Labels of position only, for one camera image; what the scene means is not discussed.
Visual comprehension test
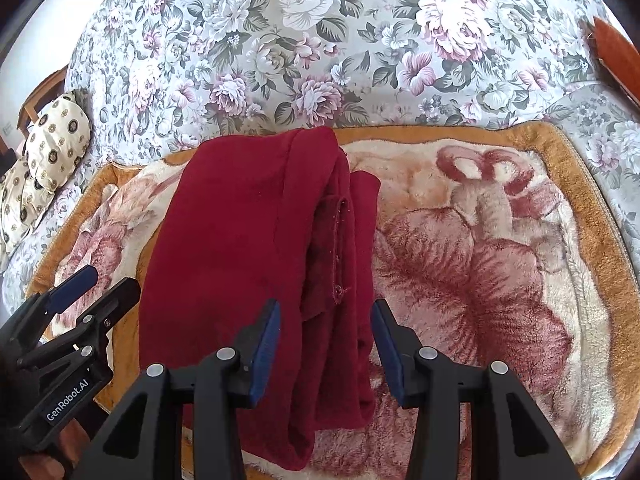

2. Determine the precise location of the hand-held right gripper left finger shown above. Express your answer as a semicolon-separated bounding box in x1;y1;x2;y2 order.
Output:
72;299;282;480

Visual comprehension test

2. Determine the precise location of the reddish brown wooden board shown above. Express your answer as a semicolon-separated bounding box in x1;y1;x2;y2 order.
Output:
587;16;640;107

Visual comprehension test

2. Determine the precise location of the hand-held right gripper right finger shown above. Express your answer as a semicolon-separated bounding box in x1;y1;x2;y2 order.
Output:
371;299;582;480

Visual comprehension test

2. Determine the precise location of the plush rose print blanket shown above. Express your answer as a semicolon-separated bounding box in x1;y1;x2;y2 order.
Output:
25;120;633;480

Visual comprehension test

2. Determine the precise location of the floral bedspread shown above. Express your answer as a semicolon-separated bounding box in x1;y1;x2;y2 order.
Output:
0;0;640;321

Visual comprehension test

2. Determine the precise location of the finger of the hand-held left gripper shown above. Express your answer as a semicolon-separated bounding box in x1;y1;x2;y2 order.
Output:
17;276;143;368
0;265;100;356

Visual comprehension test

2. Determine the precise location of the wooden headboard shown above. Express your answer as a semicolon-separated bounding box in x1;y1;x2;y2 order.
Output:
17;65;69;138

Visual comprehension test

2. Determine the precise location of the dark red sweater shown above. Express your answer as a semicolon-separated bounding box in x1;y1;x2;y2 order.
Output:
137;126;382;472

